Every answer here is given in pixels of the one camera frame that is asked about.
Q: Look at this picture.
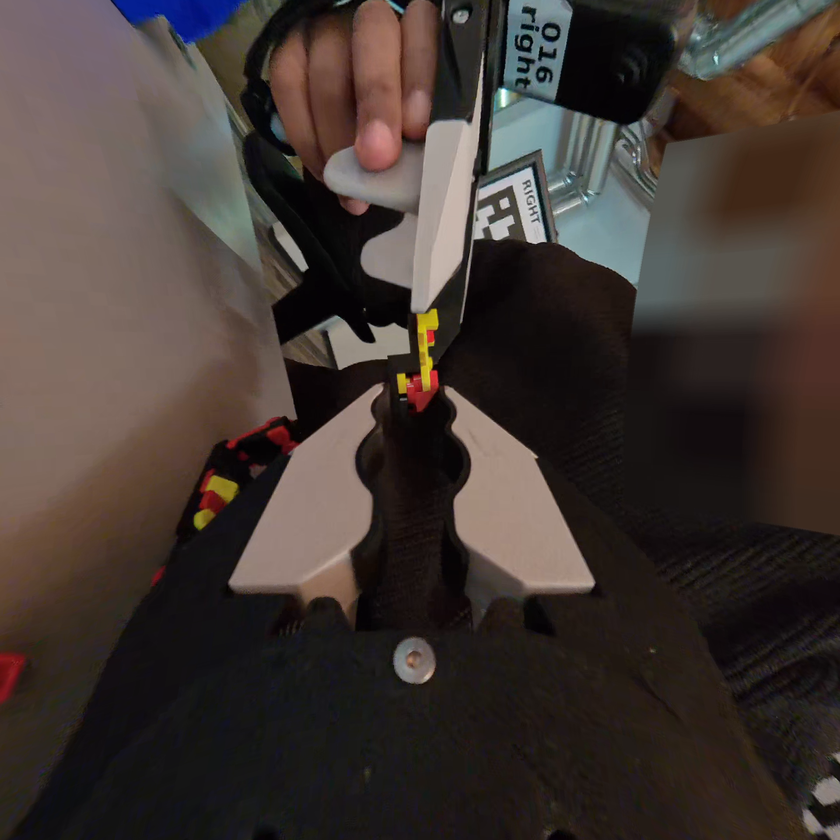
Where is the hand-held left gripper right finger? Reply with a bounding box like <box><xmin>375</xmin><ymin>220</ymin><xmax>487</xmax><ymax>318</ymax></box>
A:
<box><xmin>443</xmin><ymin>386</ymin><xmax>596</xmax><ymax>614</ymax></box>

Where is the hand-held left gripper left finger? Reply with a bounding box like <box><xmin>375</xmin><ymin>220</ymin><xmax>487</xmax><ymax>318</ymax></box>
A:
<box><xmin>228</xmin><ymin>384</ymin><xmax>388</xmax><ymax>614</ymax></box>

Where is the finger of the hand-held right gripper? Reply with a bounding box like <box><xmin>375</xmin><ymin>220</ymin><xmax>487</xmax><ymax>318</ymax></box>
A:
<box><xmin>410</xmin><ymin>120</ymin><xmax>490</xmax><ymax>361</ymax></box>

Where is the yellow and red lego assembly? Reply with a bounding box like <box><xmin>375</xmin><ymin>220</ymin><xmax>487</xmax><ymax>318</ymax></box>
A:
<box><xmin>395</xmin><ymin>308</ymin><xmax>442</xmax><ymax>416</ymax></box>

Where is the long black red lego assembly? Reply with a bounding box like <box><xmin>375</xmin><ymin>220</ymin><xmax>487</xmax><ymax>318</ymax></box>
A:
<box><xmin>176</xmin><ymin>416</ymin><xmax>303</xmax><ymax>542</ymax></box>

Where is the person's right hand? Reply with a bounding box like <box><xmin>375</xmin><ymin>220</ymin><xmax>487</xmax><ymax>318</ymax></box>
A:
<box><xmin>269</xmin><ymin>0</ymin><xmax>441</xmax><ymax>178</ymax></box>

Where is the white printed marker card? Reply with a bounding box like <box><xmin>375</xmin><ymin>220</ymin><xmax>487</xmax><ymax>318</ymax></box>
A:
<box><xmin>474</xmin><ymin>152</ymin><xmax>560</xmax><ymax>245</ymax></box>

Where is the silver metal duct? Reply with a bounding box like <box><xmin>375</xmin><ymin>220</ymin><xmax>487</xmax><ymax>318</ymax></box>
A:
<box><xmin>550</xmin><ymin>118</ymin><xmax>660</xmax><ymax>217</ymax></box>
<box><xmin>679</xmin><ymin>0</ymin><xmax>840</xmax><ymax>81</ymax></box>

